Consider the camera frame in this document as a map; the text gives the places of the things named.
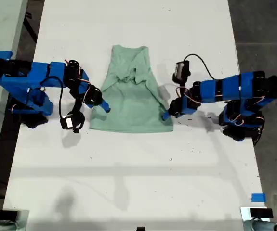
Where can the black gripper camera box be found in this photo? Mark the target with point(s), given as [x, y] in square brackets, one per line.
[181, 69]
[67, 122]

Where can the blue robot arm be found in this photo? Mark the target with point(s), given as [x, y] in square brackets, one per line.
[227, 87]
[51, 72]

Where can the blue tape patch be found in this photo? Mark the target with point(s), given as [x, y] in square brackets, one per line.
[258, 197]

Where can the pale green T-shirt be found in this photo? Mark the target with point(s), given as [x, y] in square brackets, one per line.
[128, 108]

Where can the grey metal tube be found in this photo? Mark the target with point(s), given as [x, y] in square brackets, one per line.
[1, 227]
[261, 226]

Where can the small black box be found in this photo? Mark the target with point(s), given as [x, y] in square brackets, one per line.
[7, 215]
[261, 213]

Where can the small black block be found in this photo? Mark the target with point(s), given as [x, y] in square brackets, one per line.
[140, 229]

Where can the black camera stalk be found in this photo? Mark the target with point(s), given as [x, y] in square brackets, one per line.
[185, 84]
[80, 120]

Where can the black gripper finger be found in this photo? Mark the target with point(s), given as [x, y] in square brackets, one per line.
[179, 116]

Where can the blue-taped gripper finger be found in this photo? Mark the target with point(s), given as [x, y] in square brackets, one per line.
[105, 106]
[90, 105]
[166, 115]

